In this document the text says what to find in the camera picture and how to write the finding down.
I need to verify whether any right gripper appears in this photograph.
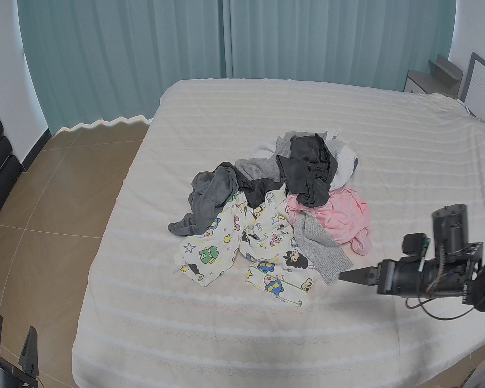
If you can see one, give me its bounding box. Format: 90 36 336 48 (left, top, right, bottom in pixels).
377 258 428 298

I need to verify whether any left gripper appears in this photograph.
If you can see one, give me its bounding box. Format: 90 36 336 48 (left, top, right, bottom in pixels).
0 314 40 388

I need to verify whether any white printed pyjama top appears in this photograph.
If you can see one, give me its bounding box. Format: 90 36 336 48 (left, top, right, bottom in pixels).
174 188 317 307

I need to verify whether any pile of clothes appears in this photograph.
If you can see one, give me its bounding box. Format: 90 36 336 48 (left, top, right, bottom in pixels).
168 130 359 237

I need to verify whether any light grey knitted garment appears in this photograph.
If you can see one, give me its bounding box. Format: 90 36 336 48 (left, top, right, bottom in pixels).
293 210 354 286

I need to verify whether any pink garment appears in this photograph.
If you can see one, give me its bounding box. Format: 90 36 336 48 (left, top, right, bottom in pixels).
286 188 371 256

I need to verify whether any bed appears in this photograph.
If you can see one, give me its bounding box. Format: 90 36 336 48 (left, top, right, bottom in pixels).
73 53 485 388

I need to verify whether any grey bedside table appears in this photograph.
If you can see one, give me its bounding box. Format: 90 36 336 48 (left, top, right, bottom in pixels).
404 54 464 98

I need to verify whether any blue-green curtain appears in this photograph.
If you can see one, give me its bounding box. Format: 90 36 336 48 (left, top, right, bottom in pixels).
17 0 228 134
222 0 458 93

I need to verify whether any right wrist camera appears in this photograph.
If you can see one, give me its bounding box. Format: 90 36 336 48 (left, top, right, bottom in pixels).
401 233 432 262

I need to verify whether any black cable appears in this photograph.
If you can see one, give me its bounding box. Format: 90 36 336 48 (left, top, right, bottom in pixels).
404 295 453 321

